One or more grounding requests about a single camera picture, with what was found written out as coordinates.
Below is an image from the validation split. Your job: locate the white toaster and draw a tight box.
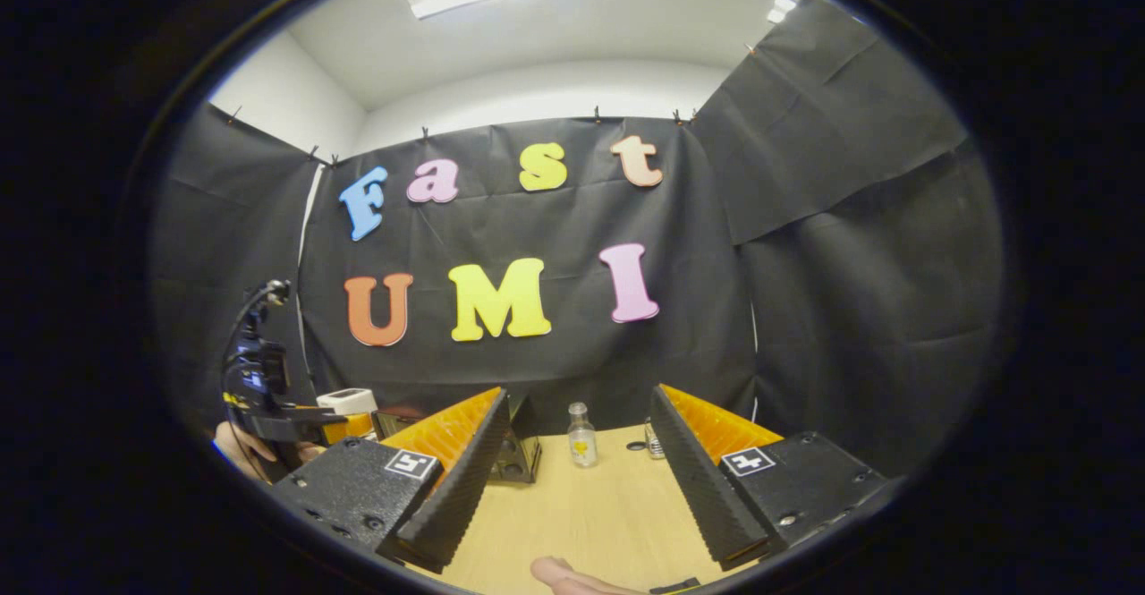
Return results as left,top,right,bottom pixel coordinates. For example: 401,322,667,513
316,387,379,417

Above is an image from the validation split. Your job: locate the clear bottle with yellow label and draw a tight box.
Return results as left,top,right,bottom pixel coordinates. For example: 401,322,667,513
568,402,599,469

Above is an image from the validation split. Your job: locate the black electric oven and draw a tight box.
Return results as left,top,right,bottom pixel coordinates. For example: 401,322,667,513
371,394,544,486

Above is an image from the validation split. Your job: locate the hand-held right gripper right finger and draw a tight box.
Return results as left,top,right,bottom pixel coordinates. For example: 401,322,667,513
649,384,895,571

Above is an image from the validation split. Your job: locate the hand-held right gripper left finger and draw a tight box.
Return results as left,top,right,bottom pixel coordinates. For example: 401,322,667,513
268,387,513,575

